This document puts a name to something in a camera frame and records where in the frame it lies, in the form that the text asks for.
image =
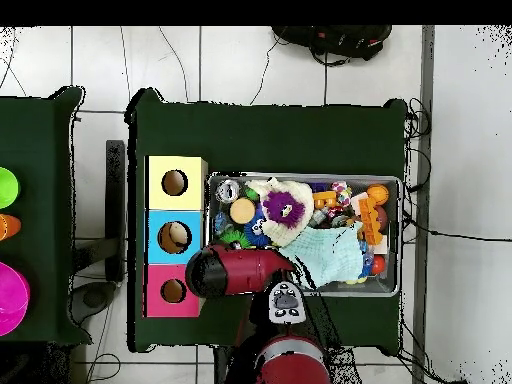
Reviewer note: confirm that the purple spiky monster toy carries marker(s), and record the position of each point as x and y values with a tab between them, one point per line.
280	206

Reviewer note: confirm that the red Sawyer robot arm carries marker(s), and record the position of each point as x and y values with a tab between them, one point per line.
252	272

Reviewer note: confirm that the mint green waffle cloth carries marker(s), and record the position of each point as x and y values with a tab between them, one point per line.
328	256

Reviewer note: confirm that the wooden box with three holes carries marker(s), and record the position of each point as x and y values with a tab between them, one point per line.
176	200

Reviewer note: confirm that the blue spiky toy with eyes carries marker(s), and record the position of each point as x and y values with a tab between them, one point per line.
250	224

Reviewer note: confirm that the dark green table cloth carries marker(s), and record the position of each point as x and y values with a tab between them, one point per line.
260	136
32	140

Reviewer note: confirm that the short orange building block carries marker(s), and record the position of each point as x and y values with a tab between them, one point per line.
324	198

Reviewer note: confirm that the small orange basketball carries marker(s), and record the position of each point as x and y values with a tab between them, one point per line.
378	194

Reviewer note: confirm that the cream knitted cloth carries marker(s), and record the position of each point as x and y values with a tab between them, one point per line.
280	236

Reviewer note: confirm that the green plastic cup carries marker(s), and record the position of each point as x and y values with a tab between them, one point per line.
7	188

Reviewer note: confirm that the orange plastic cone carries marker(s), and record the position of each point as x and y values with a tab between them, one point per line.
8	226

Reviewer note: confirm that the long orange building block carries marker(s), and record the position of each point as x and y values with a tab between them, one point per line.
372	224

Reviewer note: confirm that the silver metal can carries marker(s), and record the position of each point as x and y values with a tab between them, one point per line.
227	191

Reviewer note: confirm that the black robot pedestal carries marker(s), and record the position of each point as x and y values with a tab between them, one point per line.
230	368

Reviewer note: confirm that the black upright panel on stand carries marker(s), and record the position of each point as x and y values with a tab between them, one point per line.
116	200

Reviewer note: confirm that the black backpack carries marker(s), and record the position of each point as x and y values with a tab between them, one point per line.
336	40

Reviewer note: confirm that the magenta plastic bowl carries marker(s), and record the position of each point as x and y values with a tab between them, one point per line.
12	300

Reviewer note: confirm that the green spiky rubber ball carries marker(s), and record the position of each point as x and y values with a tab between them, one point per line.
232	239

